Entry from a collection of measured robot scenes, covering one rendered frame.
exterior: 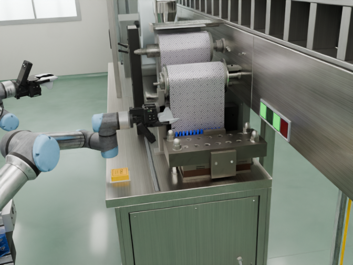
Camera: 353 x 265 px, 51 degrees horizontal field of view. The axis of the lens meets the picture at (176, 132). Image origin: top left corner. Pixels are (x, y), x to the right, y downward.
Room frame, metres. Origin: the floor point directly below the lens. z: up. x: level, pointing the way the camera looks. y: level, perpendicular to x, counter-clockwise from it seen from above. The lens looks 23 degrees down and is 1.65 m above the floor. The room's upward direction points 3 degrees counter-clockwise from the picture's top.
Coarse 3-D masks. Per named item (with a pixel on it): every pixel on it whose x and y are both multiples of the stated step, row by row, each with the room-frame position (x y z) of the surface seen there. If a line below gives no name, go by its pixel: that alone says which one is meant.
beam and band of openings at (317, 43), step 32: (224, 0) 1.92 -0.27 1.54; (256, 0) 1.47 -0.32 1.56; (288, 0) 1.18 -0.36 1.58; (320, 0) 0.99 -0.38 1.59; (352, 0) 0.86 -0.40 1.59; (256, 32) 1.42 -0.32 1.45; (288, 32) 1.17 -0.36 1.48; (320, 32) 1.02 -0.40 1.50; (352, 32) 0.87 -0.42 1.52; (352, 64) 0.83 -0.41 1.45
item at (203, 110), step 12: (180, 96) 1.49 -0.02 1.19; (192, 96) 1.49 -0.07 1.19; (204, 96) 1.50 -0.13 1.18; (216, 96) 1.51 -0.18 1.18; (180, 108) 1.49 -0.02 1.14; (192, 108) 1.49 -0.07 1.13; (204, 108) 1.50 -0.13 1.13; (216, 108) 1.51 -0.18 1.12; (180, 120) 1.49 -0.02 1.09; (192, 120) 1.49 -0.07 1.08; (204, 120) 1.50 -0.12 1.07; (216, 120) 1.51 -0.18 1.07
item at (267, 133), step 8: (264, 128) 1.69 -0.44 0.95; (272, 128) 1.69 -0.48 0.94; (264, 136) 1.69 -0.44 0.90; (272, 136) 1.69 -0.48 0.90; (272, 144) 1.69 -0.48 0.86; (272, 152) 1.69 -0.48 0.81; (264, 160) 1.68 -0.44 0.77; (272, 160) 1.69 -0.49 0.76; (264, 168) 1.68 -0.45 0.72; (272, 168) 1.69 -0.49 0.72; (272, 176) 1.69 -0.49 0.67
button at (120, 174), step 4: (120, 168) 1.38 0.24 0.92; (124, 168) 1.38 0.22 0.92; (112, 172) 1.34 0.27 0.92; (116, 172) 1.34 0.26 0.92; (120, 172) 1.34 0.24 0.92; (124, 172) 1.34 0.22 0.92; (112, 176) 1.31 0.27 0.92; (116, 176) 1.31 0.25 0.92; (120, 176) 1.32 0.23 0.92; (124, 176) 1.32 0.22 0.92; (128, 176) 1.32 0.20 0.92; (112, 180) 1.31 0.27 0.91; (116, 180) 1.31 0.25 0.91
